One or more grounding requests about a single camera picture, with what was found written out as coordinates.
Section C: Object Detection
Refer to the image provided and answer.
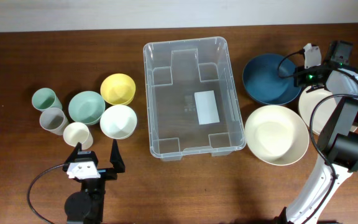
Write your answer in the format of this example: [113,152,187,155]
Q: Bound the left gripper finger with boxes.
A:
[110,139,126,173]
[65,142,82,164]

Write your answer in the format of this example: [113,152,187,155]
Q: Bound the cream cup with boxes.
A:
[63,122,93,150]

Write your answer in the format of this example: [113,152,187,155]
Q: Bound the beige plate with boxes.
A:
[298,88,358,136]

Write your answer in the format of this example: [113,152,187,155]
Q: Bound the cream plate front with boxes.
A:
[244,105,310,166]

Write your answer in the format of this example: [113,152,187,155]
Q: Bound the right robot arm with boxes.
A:
[273,40,358,223]

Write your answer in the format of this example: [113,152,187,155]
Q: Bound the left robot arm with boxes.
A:
[62,140,125,223]

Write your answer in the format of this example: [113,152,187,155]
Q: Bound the white bowl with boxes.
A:
[99,105,137,139]

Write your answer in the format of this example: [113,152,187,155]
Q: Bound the grey cup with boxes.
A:
[39,108,69,136]

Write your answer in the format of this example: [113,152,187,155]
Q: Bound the mint green bowl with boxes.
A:
[68,91,106,126]

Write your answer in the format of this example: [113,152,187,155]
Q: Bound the mint green cup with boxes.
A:
[32,88,63,111]

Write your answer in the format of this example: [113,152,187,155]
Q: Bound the yellow bowl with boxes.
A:
[100,73,136,105]

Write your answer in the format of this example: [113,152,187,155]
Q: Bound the clear plastic storage bin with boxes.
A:
[143,37,246,161]

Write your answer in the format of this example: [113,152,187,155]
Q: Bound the white label in bin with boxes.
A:
[195,90,220,125]

